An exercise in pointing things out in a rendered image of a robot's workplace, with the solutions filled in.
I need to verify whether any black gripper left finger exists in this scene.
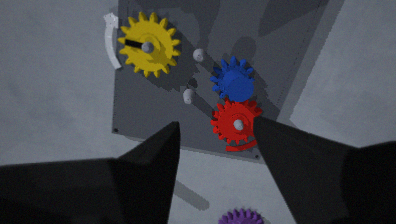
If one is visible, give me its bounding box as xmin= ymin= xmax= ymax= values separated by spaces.
xmin=0 ymin=121 xmax=181 ymax=224

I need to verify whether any purple gear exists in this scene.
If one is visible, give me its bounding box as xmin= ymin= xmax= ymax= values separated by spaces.
xmin=218 ymin=208 xmax=265 ymax=224

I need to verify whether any blue gear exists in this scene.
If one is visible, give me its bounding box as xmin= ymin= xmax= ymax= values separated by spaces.
xmin=210 ymin=56 xmax=255 ymax=102

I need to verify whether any red gear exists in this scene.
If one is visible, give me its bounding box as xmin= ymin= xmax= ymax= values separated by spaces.
xmin=210 ymin=97 xmax=262 ymax=145

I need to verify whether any grey board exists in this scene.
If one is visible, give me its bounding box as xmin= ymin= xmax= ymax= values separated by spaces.
xmin=112 ymin=0 xmax=330 ymax=160

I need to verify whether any white curved arrow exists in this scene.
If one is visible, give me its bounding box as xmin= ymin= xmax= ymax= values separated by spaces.
xmin=103 ymin=12 xmax=122 ymax=69

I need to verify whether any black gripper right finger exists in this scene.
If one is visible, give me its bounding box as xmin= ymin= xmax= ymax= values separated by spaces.
xmin=253 ymin=116 xmax=396 ymax=224

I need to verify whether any yellow gear with black stripe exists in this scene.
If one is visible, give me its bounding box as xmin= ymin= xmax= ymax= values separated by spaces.
xmin=117 ymin=12 xmax=181 ymax=78

